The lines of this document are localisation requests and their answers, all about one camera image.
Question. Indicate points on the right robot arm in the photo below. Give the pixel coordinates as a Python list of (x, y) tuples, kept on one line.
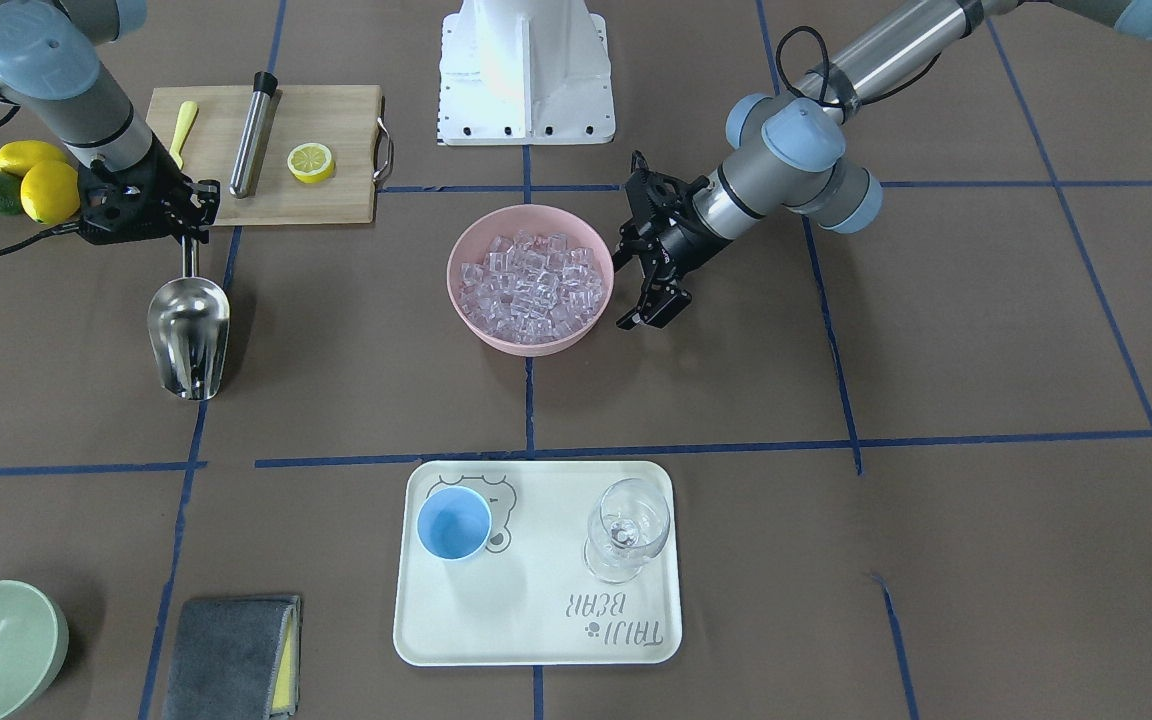
[(49, 65)]

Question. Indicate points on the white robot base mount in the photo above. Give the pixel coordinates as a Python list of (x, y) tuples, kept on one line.
[(516, 73)]

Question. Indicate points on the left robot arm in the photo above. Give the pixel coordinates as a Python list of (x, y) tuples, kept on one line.
[(788, 151)]

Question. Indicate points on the pile of clear ice cubes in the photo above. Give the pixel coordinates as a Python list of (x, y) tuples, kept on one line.
[(530, 288)]

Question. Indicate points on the yellow plastic knife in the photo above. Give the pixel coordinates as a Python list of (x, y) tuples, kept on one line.
[(184, 122)]

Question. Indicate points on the lemon half slice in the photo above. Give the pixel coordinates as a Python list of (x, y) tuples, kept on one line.
[(311, 162)]

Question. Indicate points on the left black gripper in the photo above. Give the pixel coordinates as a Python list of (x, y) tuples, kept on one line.
[(684, 240)]

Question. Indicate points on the steel cylindrical rod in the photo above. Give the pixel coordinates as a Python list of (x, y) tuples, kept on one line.
[(255, 135)]

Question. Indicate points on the pink plastic bowl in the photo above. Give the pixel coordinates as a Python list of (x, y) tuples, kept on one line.
[(534, 218)]

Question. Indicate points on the stainless steel ice scoop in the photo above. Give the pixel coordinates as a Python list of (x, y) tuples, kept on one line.
[(188, 322)]

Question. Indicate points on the wooden cutting board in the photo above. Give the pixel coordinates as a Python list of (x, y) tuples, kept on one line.
[(343, 117)]

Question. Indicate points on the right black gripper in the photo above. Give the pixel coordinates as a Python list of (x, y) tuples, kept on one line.
[(158, 183)]

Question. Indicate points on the yellow lemon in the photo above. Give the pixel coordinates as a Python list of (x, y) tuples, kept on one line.
[(18, 157), (49, 192)]

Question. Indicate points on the grey folded cloth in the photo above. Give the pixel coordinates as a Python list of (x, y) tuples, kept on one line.
[(236, 658)]

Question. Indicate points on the cream bear tray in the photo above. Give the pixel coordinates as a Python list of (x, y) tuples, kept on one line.
[(527, 598)]

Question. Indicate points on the clear wine glass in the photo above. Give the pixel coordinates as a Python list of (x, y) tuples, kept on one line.
[(627, 528)]

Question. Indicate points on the light blue plastic cup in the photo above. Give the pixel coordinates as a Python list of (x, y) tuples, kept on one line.
[(454, 523)]

